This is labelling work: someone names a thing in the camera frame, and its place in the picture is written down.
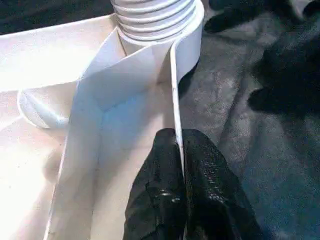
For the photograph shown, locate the white plastic table top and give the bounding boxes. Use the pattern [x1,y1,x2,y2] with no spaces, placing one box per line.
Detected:
[0,0,206,240]

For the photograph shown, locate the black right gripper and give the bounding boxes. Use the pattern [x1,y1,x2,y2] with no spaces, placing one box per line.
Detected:
[247,20,320,116]

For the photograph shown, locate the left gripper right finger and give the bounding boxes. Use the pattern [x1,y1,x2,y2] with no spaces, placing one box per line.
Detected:
[181,128,264,240]

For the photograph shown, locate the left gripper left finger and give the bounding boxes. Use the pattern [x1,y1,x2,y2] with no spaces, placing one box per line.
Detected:
[122,127,187,240]

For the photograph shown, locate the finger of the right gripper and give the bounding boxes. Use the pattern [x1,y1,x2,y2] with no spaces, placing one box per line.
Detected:
[204,0,271,34]

